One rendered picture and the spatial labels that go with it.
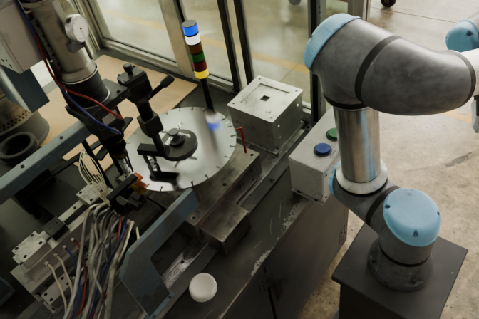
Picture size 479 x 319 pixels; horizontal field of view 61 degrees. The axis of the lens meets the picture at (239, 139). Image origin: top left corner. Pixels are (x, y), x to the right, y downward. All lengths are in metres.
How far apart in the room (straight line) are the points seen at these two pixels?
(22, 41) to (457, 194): 1.99
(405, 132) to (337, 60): 1.89
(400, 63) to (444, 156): 1.84
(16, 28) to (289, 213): 0.81
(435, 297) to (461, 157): 1.44
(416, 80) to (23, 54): 0.68
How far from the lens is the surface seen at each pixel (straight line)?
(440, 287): 1.14
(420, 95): 0.64
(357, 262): 1.13
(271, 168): 1.30
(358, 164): 0.89
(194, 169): 1.09
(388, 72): 0.63
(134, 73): 0.93
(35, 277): 1.24
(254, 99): 1.34
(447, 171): 2.38
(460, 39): 1.01
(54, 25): 0.83
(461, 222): 2.19
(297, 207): 1.22
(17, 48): 0.87
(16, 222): 1.51
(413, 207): 0.96
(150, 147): 1.09
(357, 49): 0.66
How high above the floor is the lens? 1.74
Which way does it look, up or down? 44 degrees down
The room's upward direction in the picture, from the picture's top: 12 degrees counter-clockwise
